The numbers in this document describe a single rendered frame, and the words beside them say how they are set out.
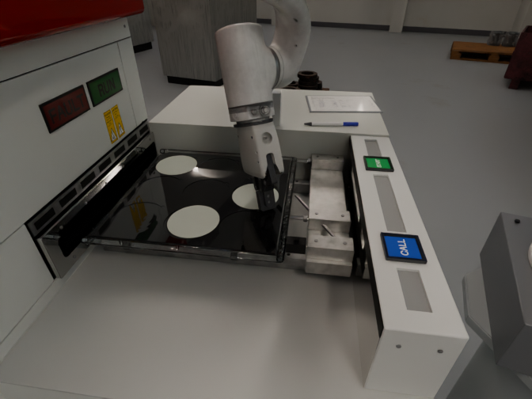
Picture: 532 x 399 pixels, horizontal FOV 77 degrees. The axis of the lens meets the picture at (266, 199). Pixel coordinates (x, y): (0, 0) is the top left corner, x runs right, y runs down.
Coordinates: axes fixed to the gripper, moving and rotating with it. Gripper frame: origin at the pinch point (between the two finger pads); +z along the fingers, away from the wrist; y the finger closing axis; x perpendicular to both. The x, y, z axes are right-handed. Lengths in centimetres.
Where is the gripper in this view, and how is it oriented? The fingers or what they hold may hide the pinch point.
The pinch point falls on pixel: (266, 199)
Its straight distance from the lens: 66.6
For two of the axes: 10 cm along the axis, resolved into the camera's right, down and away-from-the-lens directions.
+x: -8.9, 2.6, -3.8
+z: 1.6, 9.5, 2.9
